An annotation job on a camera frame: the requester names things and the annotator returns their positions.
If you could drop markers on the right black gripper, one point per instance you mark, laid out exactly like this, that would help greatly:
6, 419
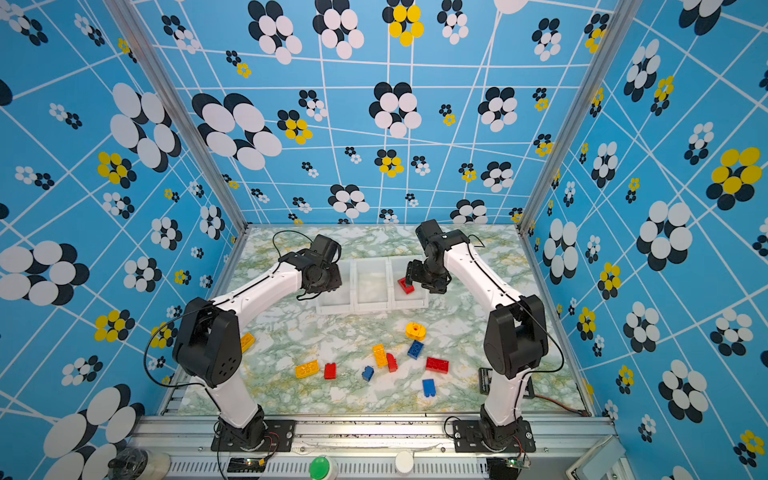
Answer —
414, 275

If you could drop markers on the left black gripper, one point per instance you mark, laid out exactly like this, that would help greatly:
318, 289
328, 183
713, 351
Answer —
337, 282

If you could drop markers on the red arched lego brick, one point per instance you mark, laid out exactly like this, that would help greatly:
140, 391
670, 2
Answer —
406, 286

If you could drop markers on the yellow round lego piece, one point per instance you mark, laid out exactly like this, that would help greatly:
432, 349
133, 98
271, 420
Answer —
416, 331

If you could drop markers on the blue square lego brick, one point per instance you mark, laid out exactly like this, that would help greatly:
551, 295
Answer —
415, 349

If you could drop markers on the yellow wide lego brick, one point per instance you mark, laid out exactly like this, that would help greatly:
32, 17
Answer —
307, 369

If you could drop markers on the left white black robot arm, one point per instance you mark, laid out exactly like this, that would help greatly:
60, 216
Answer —
208, 346

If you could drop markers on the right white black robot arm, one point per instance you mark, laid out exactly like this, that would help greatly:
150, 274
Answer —
516, 337

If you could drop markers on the right white plastic bin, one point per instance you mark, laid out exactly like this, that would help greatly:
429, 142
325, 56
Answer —
401, 300

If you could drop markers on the left white plastic bin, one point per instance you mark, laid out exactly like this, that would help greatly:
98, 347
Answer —
341, 300

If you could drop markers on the yellow long lego brick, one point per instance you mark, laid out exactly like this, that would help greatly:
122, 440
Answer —
380, 356

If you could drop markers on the small red lego brick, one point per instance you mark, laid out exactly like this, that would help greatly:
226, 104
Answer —
330, 371

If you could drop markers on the red curved lego brick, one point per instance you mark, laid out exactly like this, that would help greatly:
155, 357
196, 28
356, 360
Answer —
391, 363

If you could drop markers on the small blue lego brick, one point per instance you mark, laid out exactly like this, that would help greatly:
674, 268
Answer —
368, 373

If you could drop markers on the blue lego brick front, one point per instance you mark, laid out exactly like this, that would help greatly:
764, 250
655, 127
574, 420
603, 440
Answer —
429, 388

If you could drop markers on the white round knob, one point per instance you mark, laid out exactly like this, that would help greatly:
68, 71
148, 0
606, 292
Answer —
404, 463

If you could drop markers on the green push button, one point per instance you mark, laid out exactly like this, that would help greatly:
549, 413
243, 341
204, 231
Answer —
320, 468

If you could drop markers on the clear tape roll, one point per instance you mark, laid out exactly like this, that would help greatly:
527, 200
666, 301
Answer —
139, 464

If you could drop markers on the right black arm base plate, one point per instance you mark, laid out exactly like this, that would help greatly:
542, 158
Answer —
482, 436

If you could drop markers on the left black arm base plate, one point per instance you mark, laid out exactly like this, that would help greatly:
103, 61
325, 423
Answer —
268, 436

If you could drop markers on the aluminium front rail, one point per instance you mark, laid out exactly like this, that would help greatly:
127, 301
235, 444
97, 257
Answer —
361, 447

